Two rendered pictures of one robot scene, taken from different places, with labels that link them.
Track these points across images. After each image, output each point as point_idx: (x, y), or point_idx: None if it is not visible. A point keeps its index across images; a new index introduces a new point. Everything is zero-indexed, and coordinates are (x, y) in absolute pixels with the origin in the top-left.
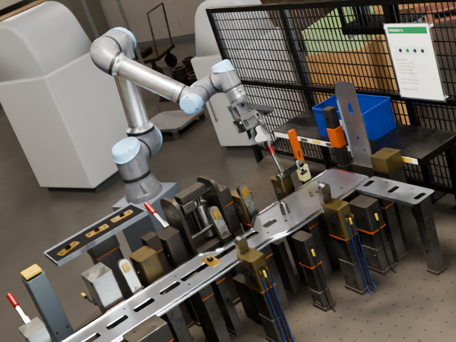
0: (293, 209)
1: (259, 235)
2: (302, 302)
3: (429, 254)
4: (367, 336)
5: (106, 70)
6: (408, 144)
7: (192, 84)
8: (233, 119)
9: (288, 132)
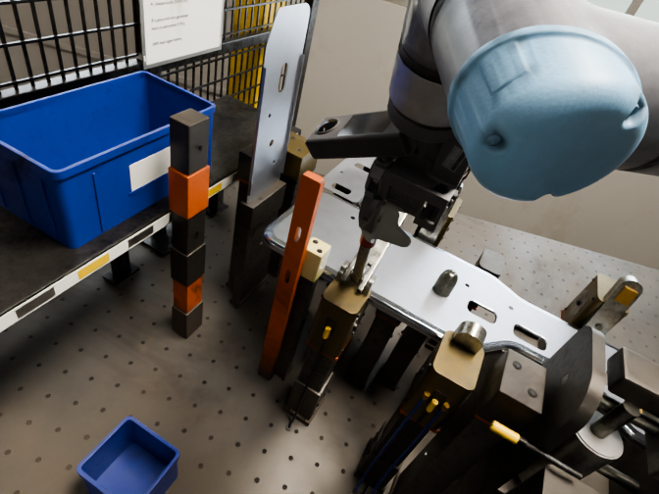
0: (428, 279)
1: (525, 320)
2: None
3: None
4: None
5: None
6: (244, 133)
7: (613, 72)
8: (459, 181)
9: (324, 180)
